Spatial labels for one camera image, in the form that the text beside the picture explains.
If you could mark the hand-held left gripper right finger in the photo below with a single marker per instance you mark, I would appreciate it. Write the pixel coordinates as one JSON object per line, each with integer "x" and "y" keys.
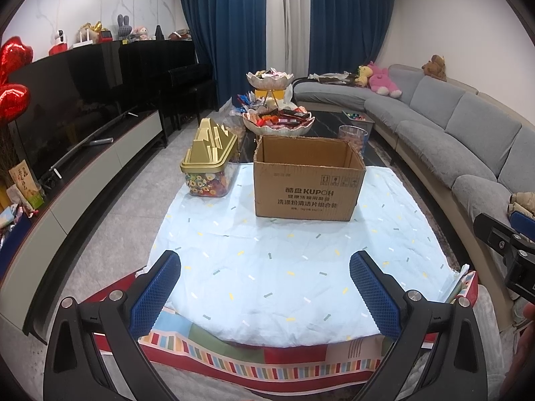
{"x": 376, "y": 296}

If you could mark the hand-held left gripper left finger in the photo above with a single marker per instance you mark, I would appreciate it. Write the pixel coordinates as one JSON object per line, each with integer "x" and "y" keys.
{"x": 154, "y": 292}

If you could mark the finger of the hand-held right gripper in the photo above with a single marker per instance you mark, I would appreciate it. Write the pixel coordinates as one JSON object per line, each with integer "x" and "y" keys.
{"x": 524, "y": 221}
{"x": 495, "y": 236}

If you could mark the brown cardboard box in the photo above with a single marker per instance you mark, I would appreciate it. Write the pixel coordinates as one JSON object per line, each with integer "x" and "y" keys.
{"x": 305, "y": 192}

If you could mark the pile of assorted snacks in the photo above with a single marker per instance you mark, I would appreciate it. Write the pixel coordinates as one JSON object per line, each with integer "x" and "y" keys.
{"x": 267, "y": 74}
{"x": 280, "y": 117}

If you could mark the person's right hand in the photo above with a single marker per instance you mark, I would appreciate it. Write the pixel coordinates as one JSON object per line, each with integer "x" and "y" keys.
{"x": 527, "y": 342}

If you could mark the beige crumpled cloth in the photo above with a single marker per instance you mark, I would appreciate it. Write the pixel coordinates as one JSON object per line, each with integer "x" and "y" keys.
{"x": 522, "y": 202}

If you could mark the grey curved sofa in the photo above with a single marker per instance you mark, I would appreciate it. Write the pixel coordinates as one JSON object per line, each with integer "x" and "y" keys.
{"x": 459, "y": 133}

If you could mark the colourful striped mat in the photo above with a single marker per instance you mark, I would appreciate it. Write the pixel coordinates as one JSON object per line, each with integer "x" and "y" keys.
{"x": 250, "y": 367}

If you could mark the grey television cabinet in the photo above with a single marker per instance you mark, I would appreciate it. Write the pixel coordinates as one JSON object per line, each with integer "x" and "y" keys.
{"x": 83, "y": 192}

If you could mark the gold lid candy container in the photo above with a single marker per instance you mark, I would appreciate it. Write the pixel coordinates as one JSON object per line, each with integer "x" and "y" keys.
{"x": 209, "y": 150}

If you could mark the grey remote control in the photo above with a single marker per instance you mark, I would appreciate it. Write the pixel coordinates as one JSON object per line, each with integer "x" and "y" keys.
{"x": 101, "y": 141}

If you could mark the clear jar of brown nuts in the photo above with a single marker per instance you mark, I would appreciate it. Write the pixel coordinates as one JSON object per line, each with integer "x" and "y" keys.
{"x": 353, "y": 138}

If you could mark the green beige snack bag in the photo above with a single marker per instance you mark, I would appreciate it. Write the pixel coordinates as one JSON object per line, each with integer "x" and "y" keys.
{"x": 25, "y": 183}

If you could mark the grey storage bin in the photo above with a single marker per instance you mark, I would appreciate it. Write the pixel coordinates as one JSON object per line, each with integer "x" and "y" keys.
{"x": 355, "y": 120}

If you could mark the brown plush toy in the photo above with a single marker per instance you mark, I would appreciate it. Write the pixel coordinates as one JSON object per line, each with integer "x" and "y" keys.
{"x": 434, "y": 67}

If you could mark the clear bag of nuts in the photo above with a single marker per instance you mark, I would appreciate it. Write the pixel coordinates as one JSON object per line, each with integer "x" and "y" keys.
{"x": 239, "y": 133}

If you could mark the pink plush toy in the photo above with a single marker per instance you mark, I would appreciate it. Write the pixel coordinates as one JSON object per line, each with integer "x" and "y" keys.
{"x": 384, "y": 81}

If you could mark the yellow plush toy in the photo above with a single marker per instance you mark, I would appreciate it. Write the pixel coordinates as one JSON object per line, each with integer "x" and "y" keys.
{"x": 363, "y": 73}

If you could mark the black curved television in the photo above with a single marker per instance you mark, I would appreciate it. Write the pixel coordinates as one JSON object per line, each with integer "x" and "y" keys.
{"x": 62, "y": 100}

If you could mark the brown white cloth pile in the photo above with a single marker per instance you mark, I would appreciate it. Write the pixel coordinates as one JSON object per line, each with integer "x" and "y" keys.
{"x": 334, "y": 78}

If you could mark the black piano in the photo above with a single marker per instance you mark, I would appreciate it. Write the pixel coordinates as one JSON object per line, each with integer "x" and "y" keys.
{"x": 159, "y": 62}

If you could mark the red heart balloon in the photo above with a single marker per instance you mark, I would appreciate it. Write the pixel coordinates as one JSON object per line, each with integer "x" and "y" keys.
{"x": 12, "y": 104}
{"x": 14, "y": 60}

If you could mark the tiered white shell snack stand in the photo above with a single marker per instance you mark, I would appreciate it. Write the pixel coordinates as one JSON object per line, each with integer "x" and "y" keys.
{"x": 271, "y": 82}

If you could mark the blue curtain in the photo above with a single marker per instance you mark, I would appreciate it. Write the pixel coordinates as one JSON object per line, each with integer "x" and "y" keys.
{"x": 351, "y": 21}
{"x": 225, "y": 29}

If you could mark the black metronome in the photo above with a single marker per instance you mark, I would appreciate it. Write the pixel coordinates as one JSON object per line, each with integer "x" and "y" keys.
{"x": 159, "y": 33}

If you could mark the pink doll plush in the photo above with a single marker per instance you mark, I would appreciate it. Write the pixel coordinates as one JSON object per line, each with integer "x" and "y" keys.
{"x": 141, "y": 33}

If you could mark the grey bunny plush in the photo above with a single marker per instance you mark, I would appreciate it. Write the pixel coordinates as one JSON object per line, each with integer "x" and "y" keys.
{"x": 124, "y": 29}

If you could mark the gold toy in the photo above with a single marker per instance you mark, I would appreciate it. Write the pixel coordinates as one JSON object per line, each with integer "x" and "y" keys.
{"x": 94, "y": 33}

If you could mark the white red toy figure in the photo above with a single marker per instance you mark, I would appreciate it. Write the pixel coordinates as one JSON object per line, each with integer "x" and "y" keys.
{"x": 59, "y": 44}

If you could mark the white sheer curtain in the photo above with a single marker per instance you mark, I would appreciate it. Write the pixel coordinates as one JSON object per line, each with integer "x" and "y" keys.
{"x": 288, "y": 21}

